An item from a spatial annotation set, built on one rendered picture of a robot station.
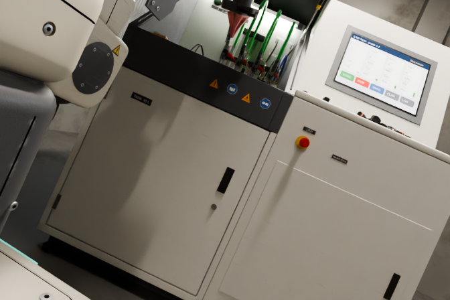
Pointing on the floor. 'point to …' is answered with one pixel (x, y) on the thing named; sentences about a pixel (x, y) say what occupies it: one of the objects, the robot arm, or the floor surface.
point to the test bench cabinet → (109, 261)
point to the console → (342, 189)
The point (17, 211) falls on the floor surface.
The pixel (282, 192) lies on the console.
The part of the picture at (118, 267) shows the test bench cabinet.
